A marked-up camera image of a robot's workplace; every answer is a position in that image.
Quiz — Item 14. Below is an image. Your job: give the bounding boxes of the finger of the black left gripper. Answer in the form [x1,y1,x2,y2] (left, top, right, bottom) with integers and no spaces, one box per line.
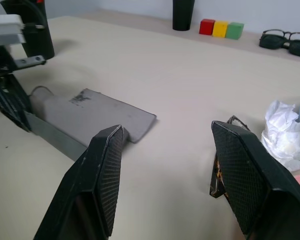
[0,73,32,133]
[24,110,91,161]

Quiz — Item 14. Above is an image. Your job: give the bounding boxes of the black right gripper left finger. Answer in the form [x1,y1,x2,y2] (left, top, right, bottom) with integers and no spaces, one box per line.
[32,124,126,240]

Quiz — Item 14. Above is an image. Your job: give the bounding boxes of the white crumpled paper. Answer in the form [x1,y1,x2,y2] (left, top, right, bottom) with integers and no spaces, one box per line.
[260,99,300,173]

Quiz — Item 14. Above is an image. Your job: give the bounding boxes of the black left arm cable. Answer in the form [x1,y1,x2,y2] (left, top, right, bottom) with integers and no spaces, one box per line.
[26,0,49,28]

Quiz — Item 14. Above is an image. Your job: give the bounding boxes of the yellow wooden block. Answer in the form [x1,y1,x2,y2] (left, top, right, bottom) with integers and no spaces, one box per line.
[212,20,229,38]

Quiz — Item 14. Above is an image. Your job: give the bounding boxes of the grey fabric glasses case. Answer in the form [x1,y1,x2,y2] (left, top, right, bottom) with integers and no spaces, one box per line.
[29,85,158,144]

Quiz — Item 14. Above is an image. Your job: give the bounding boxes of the red wooden block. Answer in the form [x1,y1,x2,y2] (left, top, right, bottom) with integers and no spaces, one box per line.
[199,19,216,36]

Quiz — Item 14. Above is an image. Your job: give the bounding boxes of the green wooden block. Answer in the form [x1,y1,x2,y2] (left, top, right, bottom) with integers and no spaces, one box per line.
[225,22,245,40]

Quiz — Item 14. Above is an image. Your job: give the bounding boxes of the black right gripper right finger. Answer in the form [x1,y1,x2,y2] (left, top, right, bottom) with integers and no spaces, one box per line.
[210,120,300,240]

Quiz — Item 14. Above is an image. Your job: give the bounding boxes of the dark lens black glasses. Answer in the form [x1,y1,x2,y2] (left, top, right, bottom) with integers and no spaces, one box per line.
[258,29,300,58]

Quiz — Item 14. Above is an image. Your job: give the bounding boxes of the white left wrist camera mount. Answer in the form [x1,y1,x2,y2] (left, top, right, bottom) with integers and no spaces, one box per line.
[0,14,26,48]

